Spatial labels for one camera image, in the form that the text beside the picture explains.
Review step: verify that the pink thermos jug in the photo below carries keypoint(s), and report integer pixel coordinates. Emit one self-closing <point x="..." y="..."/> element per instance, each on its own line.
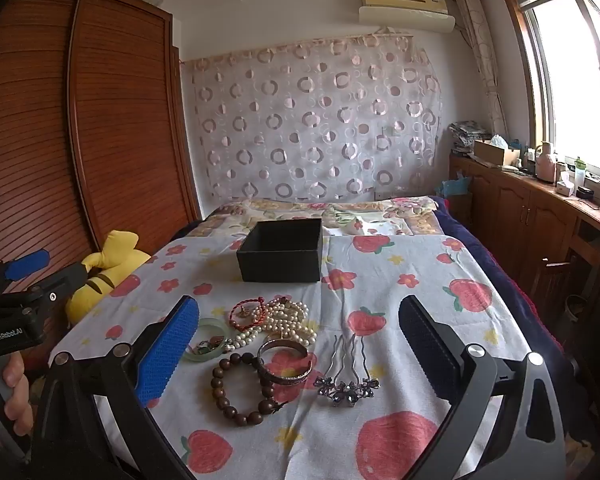
<point x="546" y="165"/>

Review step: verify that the wooden chair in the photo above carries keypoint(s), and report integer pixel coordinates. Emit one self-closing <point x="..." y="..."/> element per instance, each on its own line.
<point x="555" y="280"/>

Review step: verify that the small black gadget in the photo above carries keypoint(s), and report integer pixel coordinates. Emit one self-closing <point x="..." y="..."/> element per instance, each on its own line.
<point x="584" y="192"/>

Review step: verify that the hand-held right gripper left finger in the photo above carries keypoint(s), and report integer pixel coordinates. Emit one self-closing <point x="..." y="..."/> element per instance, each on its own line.
<point x="166" y="350"/>

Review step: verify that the dark blue blanket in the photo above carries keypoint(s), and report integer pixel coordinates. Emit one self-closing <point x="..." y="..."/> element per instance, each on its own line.
<point x="490" y="255"/>

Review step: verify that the beige window curtain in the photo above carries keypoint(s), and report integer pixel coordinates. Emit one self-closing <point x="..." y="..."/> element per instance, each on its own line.
<point x="482" y="60"/>

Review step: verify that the floral quilt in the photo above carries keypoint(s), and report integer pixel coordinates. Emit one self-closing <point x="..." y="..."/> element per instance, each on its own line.
<point x="370" y="215"/>

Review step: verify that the blue bag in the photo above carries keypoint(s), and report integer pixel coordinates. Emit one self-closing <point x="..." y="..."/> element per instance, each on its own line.
<point x="455" y="185"/>

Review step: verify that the yellow plush toy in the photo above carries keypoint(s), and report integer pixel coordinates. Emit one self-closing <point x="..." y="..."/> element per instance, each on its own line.
<point x="112" y="260"/>

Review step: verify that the open cardboard box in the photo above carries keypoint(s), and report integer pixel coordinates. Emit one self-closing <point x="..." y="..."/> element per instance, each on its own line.
<point x="495" y="154"/>

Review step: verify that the window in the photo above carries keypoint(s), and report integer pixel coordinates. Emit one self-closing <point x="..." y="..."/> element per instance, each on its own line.
<point x="575" y="70"/>

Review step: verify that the small white box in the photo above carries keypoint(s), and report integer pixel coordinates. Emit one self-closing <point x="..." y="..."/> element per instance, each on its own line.
<point x="564" y="189"/>

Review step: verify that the green cap bottle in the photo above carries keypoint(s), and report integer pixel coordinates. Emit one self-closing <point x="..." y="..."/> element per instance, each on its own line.
<point x="579" y="177"/>

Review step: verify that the stack of patterned papers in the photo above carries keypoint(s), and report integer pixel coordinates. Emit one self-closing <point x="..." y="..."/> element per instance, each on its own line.
<point x="467" y="135"/>

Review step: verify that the wooden cabinet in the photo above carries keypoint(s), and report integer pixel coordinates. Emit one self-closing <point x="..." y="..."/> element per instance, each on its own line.
<point x="510" y="210"/>

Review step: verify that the small dark metal charm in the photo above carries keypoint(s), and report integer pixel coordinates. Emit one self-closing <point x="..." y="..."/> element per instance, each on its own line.
<point x="209" y="347"/>

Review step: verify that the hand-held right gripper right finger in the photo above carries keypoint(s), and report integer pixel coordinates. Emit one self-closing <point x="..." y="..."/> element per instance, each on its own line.
<point x="430" y="350"/>

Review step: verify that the black cardboard box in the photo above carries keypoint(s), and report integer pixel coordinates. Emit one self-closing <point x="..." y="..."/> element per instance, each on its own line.
<point x="280" y="260"/>

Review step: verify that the person's left hand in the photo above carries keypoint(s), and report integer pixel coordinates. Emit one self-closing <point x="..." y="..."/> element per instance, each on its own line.
<point x="19" y="390"/>

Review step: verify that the pale green jade bangle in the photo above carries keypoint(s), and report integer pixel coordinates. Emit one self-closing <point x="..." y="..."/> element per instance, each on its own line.
<point x="215" y="324"/>

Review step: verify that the engraved silver bangle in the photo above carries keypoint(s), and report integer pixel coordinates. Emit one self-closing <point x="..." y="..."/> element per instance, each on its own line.
<point x="300" y="372"/>

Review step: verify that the dark waste bin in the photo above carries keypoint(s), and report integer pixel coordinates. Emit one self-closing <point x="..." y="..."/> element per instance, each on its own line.
<point x="576" y="312"/>

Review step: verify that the circle pattern wall curtain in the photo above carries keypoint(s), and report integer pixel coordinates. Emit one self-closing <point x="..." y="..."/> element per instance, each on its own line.
<point x="310" y="120"/>

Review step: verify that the brown wooden wardrobe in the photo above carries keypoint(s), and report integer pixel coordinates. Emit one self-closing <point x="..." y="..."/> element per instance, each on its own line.
<point x="105" y="135"/>

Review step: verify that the white air conditioner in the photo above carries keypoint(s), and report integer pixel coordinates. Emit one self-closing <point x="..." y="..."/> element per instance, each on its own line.
<point x="405" y="10"/>

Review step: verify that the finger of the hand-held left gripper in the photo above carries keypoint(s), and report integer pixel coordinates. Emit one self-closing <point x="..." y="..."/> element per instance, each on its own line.
<point x="27" y="264"/>
<point x="62" y="282"/>

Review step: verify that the flower hair comb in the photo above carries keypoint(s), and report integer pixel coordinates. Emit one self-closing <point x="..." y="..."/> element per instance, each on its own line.
<point x="347" y="392"/>

